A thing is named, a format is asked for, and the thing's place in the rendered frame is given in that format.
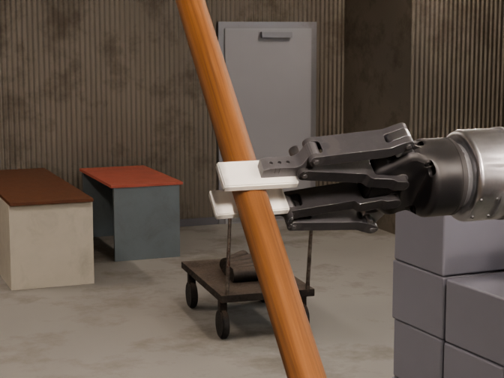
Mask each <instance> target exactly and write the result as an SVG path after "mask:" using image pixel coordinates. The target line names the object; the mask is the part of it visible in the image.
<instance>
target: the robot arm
mask: <svg viewBox="0 0 504 378"><path fill-rule="evenodd" d="M302 145H303V148H302V149H301V150H300V151H299V148H298V146H297V145H294V146H293V147H291V148H290V149H289V155H290V156H286V157H264V158H261V159H259V160H249V161H233V162H218V163H217V164H216V170H217V174H218V178H219V180H220V184H221V187H222V190H210V191H209V194H208V196H209V199H210V202H211V207H212V209H213V212H214V216H215V218H216V219H226V218H239V213H238V210H237V207H236V203H235V200H234V197H233V192H232V191H249V190H262V189H266V191H267V194H268V198H269V200H270V203H271V207H272V210H273V212H274V216H282V217H283V219H284V220H285V223H286V227H287V229H288V230H289V231H308V230H358V231H361V232H364V233H370V234H371V233H375V232H376V231H377V230H378V226H377V223H376V222H377V221H378V220H379V219H380V218H381V217H382V216H383V215H384V214H386V215H391V214H394V213H396V212H400V211H403V210H407V211H410V212H412V213H414V214H416V215H418V216H420V217H423V218H426V217H436V216H446V215H451V216H452V217H453V218H454V219H456V220H458V221H484V220H494V219H496V220H504V127H490V128H477V129H460V130H454V131H453V132H451V133H450V134H449V135H448V136H447V137H441V138H426V139H416V140H414V141H413V138H412V137H411V135H410V132H409V131H408V128H407V126H406V124H405V123H403V122H401V123H398V124H394V125H392V126H389V127H386V128H383V129H381V130H368V131H362V132H355V133H342V134H335V135H328V136H316V137H309V138H307V139H305V140H304V141H303V142H302ZM319 149H322V152H321V153H320V151H319ZM296 176H298V179H300V180H305V181H322V182H340V183H335V184H327V185H322V186H317V187H308V188H303V189H298V190H290V191H285V192H284V191H283V188H296V187H297V186H298V184H299V181H298V179H297V177H296Z"/></svg>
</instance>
